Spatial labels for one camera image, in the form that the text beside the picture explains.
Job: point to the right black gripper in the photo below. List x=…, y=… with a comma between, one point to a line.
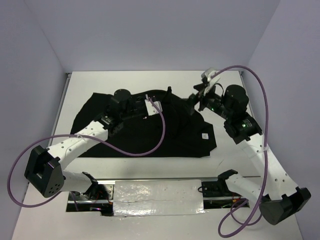
x=199, y=95

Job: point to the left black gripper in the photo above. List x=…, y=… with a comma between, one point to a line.
x=142, y=100

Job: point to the black long sleeve shirt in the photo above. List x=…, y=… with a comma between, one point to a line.
x=187, y=136

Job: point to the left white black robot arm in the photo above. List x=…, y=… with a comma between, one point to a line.
x=46, y=167

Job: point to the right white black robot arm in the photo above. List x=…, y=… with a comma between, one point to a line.
x=280, y=197

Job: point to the shiny silver tape sheet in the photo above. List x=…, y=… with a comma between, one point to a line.
x=157, y=198

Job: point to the white foam front board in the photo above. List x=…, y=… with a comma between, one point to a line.
x=52, y=222

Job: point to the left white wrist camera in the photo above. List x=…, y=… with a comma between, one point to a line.
x=153, y=108

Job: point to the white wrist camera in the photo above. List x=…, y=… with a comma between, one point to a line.
x=209, y=79
x=153, y=108

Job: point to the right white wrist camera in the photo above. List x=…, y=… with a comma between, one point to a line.
x=209, y=79

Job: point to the right aluminium table rail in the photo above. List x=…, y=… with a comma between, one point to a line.
x=257, y=102

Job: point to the aluminium table rail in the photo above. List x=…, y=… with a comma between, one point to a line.
x=63, y=122
x=257, y=102

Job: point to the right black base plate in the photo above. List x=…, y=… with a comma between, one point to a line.
x=215, y=189

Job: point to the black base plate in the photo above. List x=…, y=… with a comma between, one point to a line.
x=93, y=191
x=215, y=189

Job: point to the left aluminium table rail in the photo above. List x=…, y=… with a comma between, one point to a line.
x=63, y=122

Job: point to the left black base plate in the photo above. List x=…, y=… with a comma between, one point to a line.
x=93, y=191

